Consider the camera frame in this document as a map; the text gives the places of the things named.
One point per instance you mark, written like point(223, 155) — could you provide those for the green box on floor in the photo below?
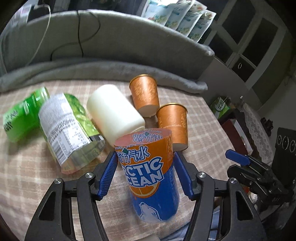
point(220, 106)

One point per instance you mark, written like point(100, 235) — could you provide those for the orange paper cup near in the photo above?
point(173, 116)

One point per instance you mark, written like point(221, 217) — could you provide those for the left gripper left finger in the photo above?
point(53, 219)

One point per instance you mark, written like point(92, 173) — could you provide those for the blue orange Arctic Ocean cup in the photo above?
point(146, 158)

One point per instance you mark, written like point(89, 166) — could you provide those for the orange paper cup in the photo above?
point(145, 95)
point(173, 116)

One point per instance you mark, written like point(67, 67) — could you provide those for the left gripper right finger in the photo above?
point(238, 218)

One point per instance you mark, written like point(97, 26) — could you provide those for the white plastic cup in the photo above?
point(113, 114)

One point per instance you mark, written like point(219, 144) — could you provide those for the grey rolled blanket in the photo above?
point(94, 69)

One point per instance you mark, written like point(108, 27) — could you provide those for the green tea cup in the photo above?
point(23, 118)

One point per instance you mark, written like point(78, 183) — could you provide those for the grey sofa backrest cushion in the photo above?
point(103, 35)

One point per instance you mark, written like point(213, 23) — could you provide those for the orange paper cup far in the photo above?
point(145, 95)

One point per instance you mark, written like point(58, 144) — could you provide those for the clear labelled green cup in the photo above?
point(71, 136)

